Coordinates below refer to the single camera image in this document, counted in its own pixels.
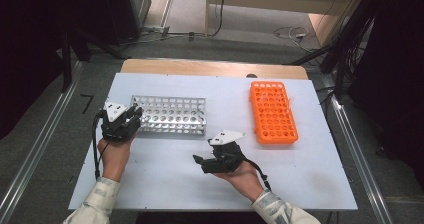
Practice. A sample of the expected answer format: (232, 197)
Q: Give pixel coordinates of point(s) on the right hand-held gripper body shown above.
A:
(226, 157)

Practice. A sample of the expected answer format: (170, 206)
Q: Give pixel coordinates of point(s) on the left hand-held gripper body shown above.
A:
(116, 127)

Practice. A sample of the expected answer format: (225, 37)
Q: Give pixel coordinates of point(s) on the metal test tube rack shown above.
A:
(173, 115)

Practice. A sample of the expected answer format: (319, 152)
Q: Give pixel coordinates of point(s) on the orange test tube rack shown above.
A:
(273, 114)

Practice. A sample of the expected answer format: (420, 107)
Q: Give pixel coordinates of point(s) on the person's right hand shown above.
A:
(243, 180)

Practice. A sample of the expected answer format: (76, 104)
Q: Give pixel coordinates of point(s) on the person's left hand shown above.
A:
(115, 157)

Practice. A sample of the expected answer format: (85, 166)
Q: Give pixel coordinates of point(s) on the white table board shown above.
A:
(186, 190)

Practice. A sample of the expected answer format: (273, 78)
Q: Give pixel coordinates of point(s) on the black stand leg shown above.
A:
(66, 64)

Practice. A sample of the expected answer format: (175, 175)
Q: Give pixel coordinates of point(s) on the wooden table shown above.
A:
(206, 67)

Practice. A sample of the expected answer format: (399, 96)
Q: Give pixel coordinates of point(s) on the black cabinet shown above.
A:
(116, 10)

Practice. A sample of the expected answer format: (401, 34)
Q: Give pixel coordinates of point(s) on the aluminium floor rail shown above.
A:
(363, 180)
(43, 134)

